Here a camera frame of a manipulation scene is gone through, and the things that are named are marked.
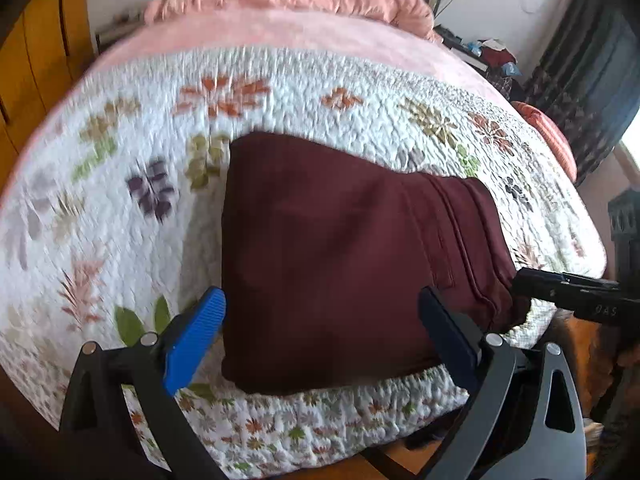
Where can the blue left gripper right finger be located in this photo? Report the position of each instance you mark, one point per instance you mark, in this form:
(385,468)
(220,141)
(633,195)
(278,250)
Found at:
(455,336)

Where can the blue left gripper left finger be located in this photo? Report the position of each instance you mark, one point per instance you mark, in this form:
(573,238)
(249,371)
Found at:
(188,337)

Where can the maroon pants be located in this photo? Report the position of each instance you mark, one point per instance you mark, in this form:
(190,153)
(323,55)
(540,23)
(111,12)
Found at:
(323,258)

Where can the white floral quilt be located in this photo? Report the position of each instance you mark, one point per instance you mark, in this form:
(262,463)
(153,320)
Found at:
(110,266)

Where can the dark patterned curtain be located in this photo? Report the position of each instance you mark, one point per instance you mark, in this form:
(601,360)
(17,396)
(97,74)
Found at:
(587,80)

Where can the cluttered bedside table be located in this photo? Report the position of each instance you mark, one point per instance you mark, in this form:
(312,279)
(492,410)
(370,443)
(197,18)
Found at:
(491,59)

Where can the orange wooden wardrobe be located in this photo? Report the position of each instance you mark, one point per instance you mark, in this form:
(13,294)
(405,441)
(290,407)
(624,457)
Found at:
(45,48)

